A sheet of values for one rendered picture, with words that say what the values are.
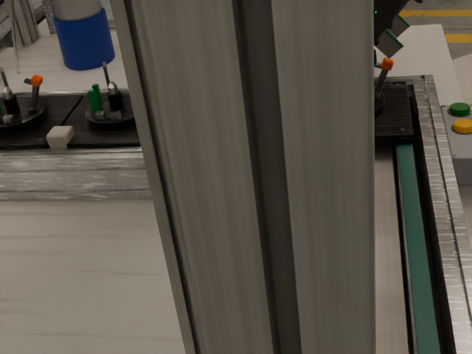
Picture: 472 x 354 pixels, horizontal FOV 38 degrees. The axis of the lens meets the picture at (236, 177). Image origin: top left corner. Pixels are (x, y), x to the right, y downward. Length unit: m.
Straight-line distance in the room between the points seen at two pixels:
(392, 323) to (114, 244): 0.56
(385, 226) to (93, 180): 0.60
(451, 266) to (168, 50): 0.87
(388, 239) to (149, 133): 0.63
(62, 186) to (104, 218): 0.13
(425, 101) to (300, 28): 1.31
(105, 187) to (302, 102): 1.25
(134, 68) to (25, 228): 0.89
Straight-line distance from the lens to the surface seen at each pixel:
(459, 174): 1.30
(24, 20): 2.41
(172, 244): 0.66
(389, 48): 1.60
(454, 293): 0.99
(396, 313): 1.01
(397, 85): 1.52
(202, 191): 0.20
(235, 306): 0.23
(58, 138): 1.46
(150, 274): 1.21
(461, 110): 1.41
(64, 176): 1.44
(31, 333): 1.18
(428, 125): 1.38
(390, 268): 1.09
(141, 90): 0.57
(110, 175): 1.40
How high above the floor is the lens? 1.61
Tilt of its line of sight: 32 degrees down
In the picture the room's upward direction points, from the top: 8 degrees counter-clockwise
